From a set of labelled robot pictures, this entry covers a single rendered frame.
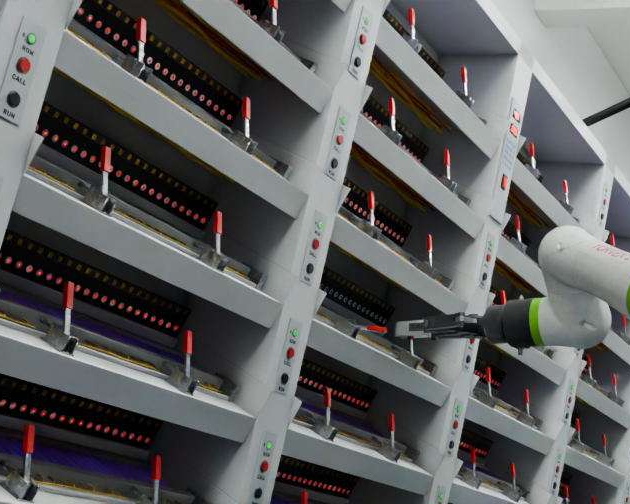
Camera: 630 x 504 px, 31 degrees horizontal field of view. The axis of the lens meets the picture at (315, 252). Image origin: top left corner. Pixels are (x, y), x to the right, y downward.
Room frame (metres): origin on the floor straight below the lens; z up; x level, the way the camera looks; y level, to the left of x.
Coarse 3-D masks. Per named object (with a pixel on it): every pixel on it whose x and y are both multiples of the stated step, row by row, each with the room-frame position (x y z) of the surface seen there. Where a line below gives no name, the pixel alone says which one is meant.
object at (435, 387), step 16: (320, 304) 1.90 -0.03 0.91; (336, 304) 2.29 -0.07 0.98; (368, 320) 2.41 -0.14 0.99; (320, 336) 1.95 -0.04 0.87; (336, 336) 1.99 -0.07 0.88; (336, 352) 2.02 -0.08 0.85; (352, 352) 2.05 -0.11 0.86; (368, 352) 2.10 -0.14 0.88; (416, 352) 2.47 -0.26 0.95; (432, 352) 2.45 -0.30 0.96; (368, 368) 2.12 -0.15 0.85; (384, 368) 2.17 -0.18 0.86; (400, 368) 2.21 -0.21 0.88; (432, 368) 2.42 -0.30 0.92; (448, 368) 2.42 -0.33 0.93; (400, 384) 2.24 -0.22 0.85; (416, 384) 2.29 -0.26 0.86; (432, 384) 2.34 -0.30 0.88; (448, 384) 2.42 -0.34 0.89; (432, 400) 2.38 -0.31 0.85
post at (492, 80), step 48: (480, 96) 2.46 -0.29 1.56; (432, 144) 2.51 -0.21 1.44; (480, 192) 2.43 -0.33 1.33; (432, 240) 2.48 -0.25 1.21; (480, 240) 2.42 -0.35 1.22; (480, 288) 2.45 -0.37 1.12; (384, 336) 2.52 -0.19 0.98; (384, 384) 2.50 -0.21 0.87; (432, 432) 2.43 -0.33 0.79; (432, 480) 2.42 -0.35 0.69
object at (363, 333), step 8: (320, 312) 2.04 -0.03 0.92; (328, 312) 2.06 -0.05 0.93; (328, 320) 2.08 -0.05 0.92; (336, 320) 2.10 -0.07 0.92; (360, 336) 2.15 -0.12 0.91; (368, 336) 2.21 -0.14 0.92; (376, 336) 2.23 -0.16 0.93; (376, 344) 2.21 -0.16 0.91; (384, 344) 2.27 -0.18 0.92; (392, 344) 2.30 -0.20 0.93; (392, 352) 2.28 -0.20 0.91
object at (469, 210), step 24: (360, 120) 1.92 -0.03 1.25; (384, 120) 2.30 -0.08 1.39; (360, 144) 1.96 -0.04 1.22; (384, 144) 2.01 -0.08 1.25; (408, 144) 2.41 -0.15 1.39; (384, 168) 2.25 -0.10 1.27; (408, 168) 2.10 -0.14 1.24; (408, 192) 2.39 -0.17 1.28; (432, 192) 2.21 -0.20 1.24; (456, 192) 2.46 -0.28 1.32; (456, 216) 2.32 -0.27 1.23; (480, 216) 2.42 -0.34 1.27
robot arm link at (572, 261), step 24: (552, 240) 2.00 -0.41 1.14; (576, 240) 1.95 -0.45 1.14; (552, 264) 2.00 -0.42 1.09; (576, 264) 1.92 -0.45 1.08; (600, 264) 1.85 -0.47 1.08; (624, 264) 1.79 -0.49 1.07; (552, 288) 2.04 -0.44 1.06; (576, 288) 2.01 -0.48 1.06; (600, 288) 1.85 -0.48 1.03; (624, 288) 1.76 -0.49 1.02; (624, 312) 1.78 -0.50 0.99
